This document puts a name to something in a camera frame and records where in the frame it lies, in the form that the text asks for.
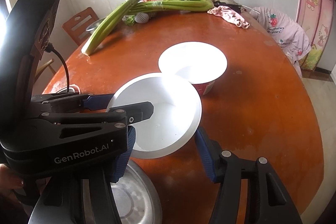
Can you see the curved-back wooden chair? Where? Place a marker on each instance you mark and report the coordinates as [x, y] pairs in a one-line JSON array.
[[42, 68]]

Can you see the person's left hand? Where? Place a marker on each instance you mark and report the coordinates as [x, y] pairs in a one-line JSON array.
[[9, 181]]

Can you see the large steel basin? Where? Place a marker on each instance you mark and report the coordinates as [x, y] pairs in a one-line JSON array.
[[92, 27]]

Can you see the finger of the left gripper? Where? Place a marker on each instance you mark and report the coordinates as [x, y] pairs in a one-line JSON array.
[[114, 118], [69, 102]]

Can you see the brown slatted wooden chair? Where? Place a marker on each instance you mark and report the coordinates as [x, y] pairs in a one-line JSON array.
[[76, 26]]

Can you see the steel bowl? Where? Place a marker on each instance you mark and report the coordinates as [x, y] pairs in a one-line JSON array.
[[136, 198]]

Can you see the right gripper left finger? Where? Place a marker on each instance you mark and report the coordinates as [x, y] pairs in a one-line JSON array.
[[62, 200]]

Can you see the Hello Kitty wall hanging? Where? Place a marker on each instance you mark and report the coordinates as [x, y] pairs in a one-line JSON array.
[[315, 17]]

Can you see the front celery bunch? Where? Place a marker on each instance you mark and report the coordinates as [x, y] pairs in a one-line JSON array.
[[107, 26]]

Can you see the celery bunch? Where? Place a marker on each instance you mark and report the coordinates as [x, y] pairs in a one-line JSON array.
[[171, 5], [107, 26]]

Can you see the instant noodle bowl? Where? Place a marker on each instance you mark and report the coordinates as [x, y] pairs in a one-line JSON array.
[[176, 116], [201, 64]]

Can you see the pink crumpled cloth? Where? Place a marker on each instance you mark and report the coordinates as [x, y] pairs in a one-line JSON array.
[[230, 16]]

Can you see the rear celery bunch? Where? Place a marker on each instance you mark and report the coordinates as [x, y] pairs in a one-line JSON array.
[[171, 5]]

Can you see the white foam-net fruit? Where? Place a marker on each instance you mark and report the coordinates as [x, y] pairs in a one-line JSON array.
[[141, 18]]

